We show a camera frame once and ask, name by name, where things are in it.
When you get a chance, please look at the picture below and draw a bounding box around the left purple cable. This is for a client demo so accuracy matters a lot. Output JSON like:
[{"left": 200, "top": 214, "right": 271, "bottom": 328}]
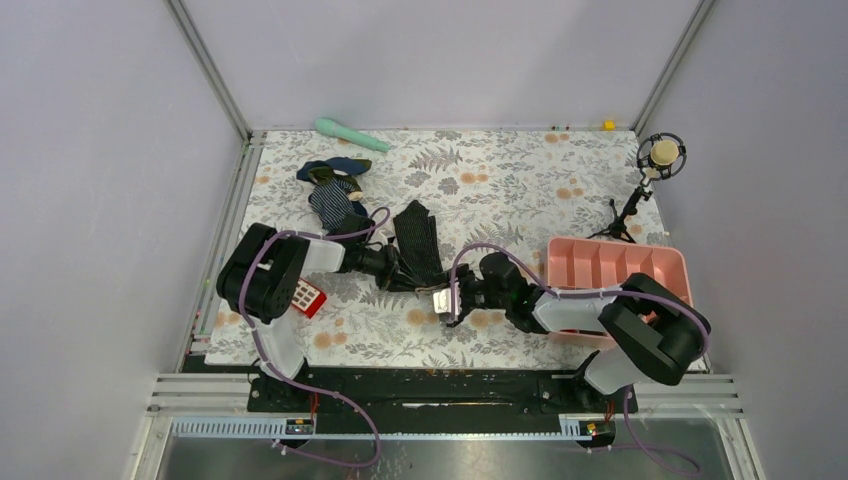
[{"left": 237, "top": 206, "right": 392, "bottom": 468}]

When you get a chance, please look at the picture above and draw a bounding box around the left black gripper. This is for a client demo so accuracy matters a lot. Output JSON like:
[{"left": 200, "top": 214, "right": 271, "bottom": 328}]
[{"left": 355, "top": 242, "right": 425, "bottom": 291}]

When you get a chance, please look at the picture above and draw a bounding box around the black microphone with stand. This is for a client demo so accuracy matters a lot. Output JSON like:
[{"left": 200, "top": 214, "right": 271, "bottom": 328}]
[{"left": 588, "top": 132, "right": 688, "bottom": 244}]

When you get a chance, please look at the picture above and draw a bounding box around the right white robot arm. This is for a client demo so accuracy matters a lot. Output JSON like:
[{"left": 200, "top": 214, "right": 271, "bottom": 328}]
[{"left": 433, "top": 250, "right": 711, "bottom": 412}]

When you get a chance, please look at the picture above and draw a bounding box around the black striped underwear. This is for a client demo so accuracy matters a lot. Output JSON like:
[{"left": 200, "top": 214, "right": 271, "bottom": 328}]
[{"left": 380, "top": 200, "right": 447, "bottom": 292}]

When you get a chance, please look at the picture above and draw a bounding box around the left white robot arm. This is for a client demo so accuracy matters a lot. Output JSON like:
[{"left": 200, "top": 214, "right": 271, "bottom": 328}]
[{"left": 216, "top": 222, "right": 416, "bottom": 411}]

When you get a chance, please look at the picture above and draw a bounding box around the grey slotted cable duct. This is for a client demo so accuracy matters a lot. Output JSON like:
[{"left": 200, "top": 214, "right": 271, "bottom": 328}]
[{"left": 170, "top": 415, "right": 598, "bottom": 441}]

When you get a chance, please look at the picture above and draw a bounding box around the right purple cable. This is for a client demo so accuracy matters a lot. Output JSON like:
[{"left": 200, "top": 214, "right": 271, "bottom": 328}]
[{"left": 445, "top": 242, "right": 711, "bottom": 478}]

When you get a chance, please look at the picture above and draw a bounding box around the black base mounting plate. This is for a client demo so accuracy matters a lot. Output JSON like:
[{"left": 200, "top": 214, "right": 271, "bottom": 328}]
[{"left": 247, "top": 367, "right": 638, "bottom": 434}]

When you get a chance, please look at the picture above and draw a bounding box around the purple cable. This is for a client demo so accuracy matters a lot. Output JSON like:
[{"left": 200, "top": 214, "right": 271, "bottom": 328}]
[
  {"left": 445, "top": 242, "right": 711, "bottom": 478},
  {"left": 237, "top": 206, "right": 392, "bottom": 468}
]

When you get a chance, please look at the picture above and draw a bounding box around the pink compartment organizer tray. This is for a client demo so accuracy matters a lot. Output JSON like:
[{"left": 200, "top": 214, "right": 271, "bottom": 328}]
[{"left": 544, "top": 237, "right": 693, "bottom": 305}]

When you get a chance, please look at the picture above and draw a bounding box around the floral patterned table mat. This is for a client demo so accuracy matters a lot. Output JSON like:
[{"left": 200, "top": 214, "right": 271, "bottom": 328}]
[{"left": 243, "top": 130, "right": 640, "bottom": 370}]

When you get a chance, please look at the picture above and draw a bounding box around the mint green handheld tool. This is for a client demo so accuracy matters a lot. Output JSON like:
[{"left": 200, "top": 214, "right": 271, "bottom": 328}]
[{"left": 314, "top": 117, "right": 390, "bottom": 153}]

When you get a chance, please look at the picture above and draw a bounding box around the blue striped underwear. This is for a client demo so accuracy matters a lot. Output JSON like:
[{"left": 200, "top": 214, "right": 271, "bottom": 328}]
[{"left": 296, "top": 157, "right": 372, "bottom": 231}]

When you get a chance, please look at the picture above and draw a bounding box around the red white calculator toy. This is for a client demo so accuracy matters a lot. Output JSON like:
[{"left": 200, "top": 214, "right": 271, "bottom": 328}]
[{"left": 291, "top": 278, "right": 327, "bottom": 318}]

